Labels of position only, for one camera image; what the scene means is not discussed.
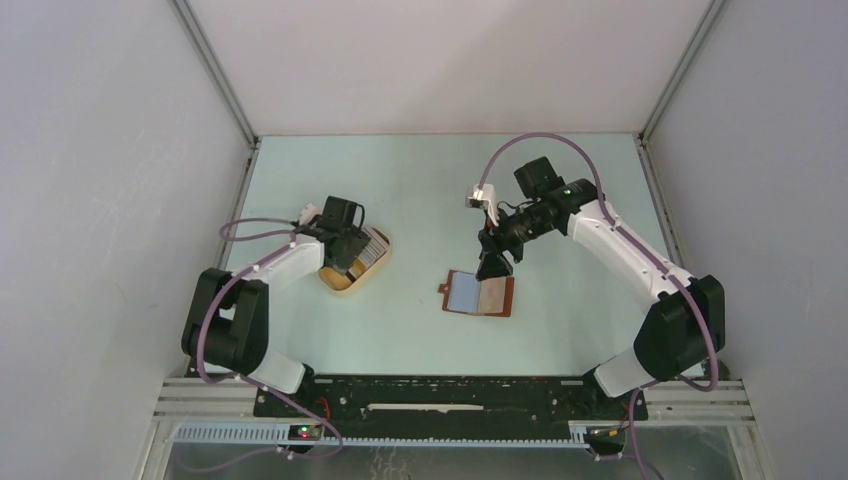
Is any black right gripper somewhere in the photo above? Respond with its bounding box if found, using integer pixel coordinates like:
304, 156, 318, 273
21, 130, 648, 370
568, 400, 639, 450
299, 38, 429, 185
476, 202, 555, 283

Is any pink credit card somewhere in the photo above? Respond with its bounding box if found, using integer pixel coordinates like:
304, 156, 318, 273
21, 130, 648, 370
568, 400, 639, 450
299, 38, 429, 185
477, 277, 508, 315

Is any brown leather card holder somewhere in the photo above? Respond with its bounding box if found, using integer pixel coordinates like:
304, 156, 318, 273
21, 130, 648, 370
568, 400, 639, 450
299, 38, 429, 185
438, 270, 515, 318

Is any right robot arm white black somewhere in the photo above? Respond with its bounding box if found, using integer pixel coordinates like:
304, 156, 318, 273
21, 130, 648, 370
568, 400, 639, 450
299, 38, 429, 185
465, 157, 725, 418

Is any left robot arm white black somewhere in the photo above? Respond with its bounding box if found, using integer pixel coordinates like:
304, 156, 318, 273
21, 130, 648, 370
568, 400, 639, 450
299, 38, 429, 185
181, 196, 372, 417

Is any beige oval card tray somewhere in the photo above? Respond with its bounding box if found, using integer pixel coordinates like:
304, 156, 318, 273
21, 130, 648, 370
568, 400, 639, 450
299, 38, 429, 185
317, 225, 392, 296

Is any stack of credit cards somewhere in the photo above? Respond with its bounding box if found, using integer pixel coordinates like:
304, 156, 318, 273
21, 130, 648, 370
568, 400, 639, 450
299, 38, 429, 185
346, 226, 391, 281

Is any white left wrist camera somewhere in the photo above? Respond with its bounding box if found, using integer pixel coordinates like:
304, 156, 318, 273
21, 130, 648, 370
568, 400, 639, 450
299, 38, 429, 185
298, 203, 322, 226

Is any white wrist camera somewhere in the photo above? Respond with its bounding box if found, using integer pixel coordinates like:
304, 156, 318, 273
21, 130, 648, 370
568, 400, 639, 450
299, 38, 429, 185
464, 183, 499, 226
298, 203, 322, 226

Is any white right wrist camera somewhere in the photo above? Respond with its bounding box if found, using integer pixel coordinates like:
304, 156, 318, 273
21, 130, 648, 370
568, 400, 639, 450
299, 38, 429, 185
464, 183, 499, 226

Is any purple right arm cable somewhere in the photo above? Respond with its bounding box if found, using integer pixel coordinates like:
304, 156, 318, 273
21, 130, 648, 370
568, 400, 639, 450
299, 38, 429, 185
476, 133, 721, 480

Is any white toothed cable duct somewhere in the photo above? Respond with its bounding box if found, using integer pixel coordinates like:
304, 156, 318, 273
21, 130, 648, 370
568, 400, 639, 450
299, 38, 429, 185
173, 422, 588, 448

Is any aluminium frame rail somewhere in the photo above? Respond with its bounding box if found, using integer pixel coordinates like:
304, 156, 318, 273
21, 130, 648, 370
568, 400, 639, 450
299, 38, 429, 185
153, 378, 756, 427

